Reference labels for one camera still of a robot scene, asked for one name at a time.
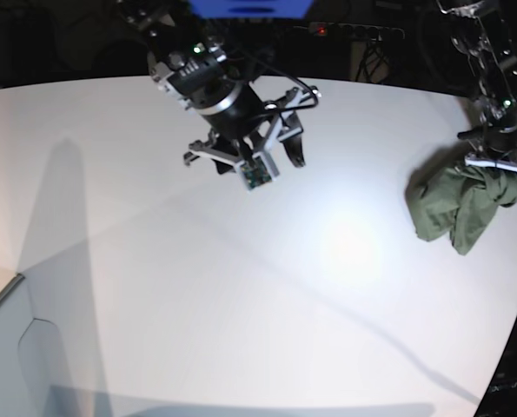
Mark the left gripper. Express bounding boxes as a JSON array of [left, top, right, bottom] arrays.
[[457, 125, 517, 173]]

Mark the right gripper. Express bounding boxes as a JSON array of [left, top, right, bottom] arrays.
[[183, 83, 321, 175]]

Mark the green t-shirt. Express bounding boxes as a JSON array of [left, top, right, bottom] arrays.
[[404, 144, 517, 255]]

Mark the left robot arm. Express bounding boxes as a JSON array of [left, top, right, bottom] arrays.
[[436, 1, 517, 172]]

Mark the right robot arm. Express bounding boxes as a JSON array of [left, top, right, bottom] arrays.
[[116, 1, 320, 185]]

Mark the blue box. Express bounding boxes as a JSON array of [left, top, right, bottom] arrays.
[[189, 0, 314, 19]]

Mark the black power strip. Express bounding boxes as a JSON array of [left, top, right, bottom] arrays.
[[307, 22, 406, 42]]

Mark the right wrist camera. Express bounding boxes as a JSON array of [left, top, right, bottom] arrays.
[[237, 156, 279, 191]]

